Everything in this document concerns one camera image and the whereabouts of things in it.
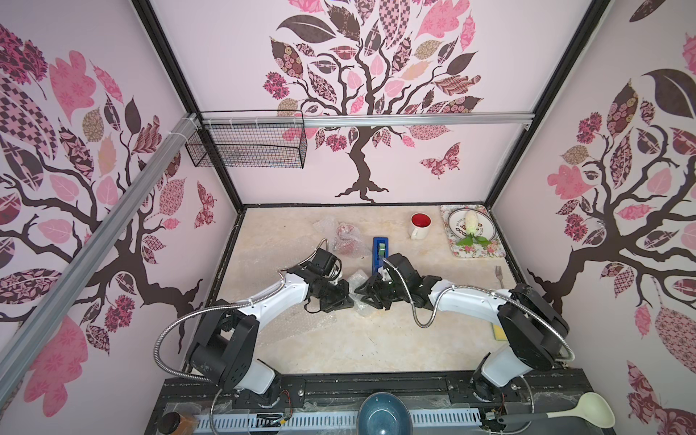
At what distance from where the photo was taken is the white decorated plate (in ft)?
3.60

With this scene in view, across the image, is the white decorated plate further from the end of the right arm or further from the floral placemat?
the end of the right arm

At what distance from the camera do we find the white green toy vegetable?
1.06m
